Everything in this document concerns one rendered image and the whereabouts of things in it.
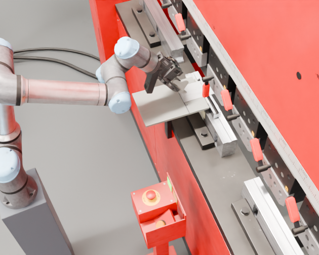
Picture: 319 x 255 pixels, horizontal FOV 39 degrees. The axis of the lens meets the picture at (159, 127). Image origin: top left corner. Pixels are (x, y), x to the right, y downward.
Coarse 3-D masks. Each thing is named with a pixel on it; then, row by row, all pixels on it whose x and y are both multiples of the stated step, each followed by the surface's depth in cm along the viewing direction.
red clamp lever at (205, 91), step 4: (208, 76) 150; (212, 76) 150; (204, 80) 149; (208, 80) 150; (204, 84) 152; (208, 84) 152; (204, 88) 153; (208, 88) 153; (204, 92) 155; (208, 92) 155; (204, 96) 156; (208, 96) 157
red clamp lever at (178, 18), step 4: (176, 16) 160; (180, 16) 160; (176, 20) 161; (180, 20) 160; (180, 24) 160; (180, 28) 160; (184, 28) 161; (184, 32) 161; (180, 36) 161; (184, 36) 161; (188, 36) 161
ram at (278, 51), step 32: (192, 0) 150; (224, 0) 125; (256, 0) 107; (288, 0) 93; (224, 32) 132; (256, 32) 112; (288, 32) 97; (224, 64) 139; (256, 64) 117; (288, 64) 101; (256, 96) 123; (288, 96) 105; (288, 128) 110; (288, 160) 115
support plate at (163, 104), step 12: (144, 96) 179; (156, 96) 179; (168, 96) 178; (144, 108) 175; (156, 108) 175; (168, 108) 175; (180, 108) 174; (192, 108) 174; (204, 108) 174; (144, 120) 171; (156, 120) 171; (168, 120) 172
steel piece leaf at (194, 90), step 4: (188, 84) 182; (192, 84) 182; (196, 84) 182; (200, 84) 182; (188, 88) 181; (192, 88) 180; (196, 88) 180; (200, 88) 180; (188, 92) 179; (192, 92) 179; (196, 92) 179; (200, 92) 179; (184, 96) 178; (188, 96) 178; (192, 96) 178; (196, 96) 178; (200, 96) 178; (184, 100) 177; (188, 100) 177
